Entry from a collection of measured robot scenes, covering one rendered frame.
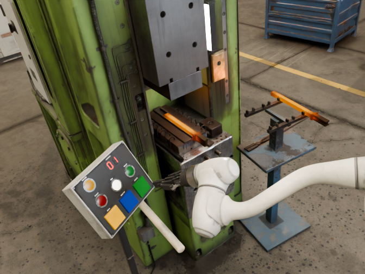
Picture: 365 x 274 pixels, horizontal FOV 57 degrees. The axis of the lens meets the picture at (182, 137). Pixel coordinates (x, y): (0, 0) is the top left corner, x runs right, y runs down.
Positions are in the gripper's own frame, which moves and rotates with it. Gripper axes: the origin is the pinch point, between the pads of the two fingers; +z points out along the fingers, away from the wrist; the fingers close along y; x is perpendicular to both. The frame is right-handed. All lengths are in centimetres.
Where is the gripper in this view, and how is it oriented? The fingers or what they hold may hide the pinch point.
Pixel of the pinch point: (159, 183)
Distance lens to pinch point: 150.6
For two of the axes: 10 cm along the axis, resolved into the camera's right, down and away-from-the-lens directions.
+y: 4.9, -5.5, 6.8
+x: -5.3, -8.0, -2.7
